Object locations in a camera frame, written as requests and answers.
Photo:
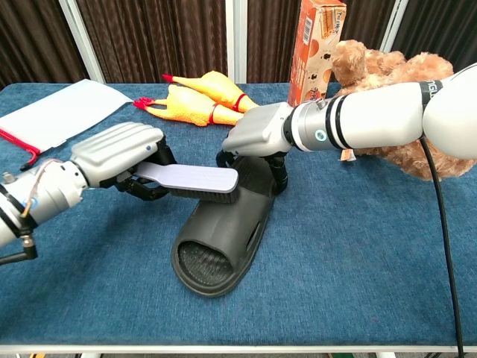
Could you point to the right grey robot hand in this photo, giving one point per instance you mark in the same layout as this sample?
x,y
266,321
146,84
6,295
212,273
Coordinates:
x,y
257,130

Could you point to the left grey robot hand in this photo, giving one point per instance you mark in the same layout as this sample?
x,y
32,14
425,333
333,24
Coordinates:
x,y
115,149

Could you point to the grey cleaning brush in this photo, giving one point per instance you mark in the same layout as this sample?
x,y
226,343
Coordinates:
x,y
201,179

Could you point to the black rubber slipper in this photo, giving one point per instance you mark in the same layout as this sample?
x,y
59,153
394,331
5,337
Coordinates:
x,y
227,227

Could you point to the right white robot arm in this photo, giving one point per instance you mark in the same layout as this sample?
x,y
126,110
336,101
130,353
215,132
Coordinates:
x,y
376,115

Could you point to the yellow rubber chicken toy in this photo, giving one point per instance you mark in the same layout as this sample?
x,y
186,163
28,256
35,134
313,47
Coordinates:
x,y
186,106
218,87

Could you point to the white zipper pouch red trim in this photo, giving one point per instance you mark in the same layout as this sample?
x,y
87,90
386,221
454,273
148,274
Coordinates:
x,y
59,115

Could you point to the orange cardboard box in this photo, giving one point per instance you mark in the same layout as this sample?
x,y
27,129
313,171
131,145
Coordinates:
x,y
315,56

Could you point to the dark brown curtain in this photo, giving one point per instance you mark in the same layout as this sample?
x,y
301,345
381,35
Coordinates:
x,y
149,37

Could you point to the brown plush teddy bear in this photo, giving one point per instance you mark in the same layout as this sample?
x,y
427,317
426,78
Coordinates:
x,y
372,63

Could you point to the blue table cloth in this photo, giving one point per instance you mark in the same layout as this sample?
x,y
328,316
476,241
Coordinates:
x,y
335,242

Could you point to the white metal frame post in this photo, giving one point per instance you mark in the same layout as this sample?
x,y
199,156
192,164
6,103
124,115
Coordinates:
x,y
236,41
391,26
80,39

